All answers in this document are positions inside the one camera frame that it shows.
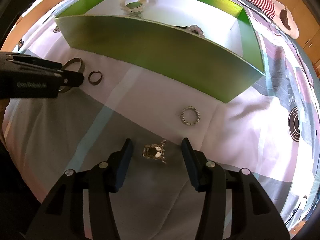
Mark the wooden wardrobe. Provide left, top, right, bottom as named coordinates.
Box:
left=257, top=0, right=320, bottom=72

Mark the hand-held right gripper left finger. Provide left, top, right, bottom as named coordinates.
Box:
left=32, top=138, right=134, bottom=240

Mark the white wristwatch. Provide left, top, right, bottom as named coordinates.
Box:
left=119, top=0, right=151, bottom=18

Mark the pink bead bracelet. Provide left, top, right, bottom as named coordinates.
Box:
left=186, top=24, right=205, bottom=38

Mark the printed bedsheet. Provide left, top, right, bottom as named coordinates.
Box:
left=0, top=0, right=318, bottom=240

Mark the green cardboard box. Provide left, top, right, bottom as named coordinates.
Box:
left=54, top=0, right=265, bottom=104

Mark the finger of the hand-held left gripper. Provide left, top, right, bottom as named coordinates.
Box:
left=37, top=59, right=63, bottom=71
left=54, top=69, right=85, bottom=87

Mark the silver bangle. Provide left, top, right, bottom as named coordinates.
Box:
left=58, top=58, right=85, bottom=93

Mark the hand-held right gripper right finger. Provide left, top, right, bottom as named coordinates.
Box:
left=181, top=137, right=291, bottom=240

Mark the small dark metal ring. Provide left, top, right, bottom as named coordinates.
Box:
left=88, top=71, right=103, bottom=85

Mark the silver beaded bracelet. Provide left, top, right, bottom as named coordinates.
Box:
left=180, top=106, right=202, bottom=126

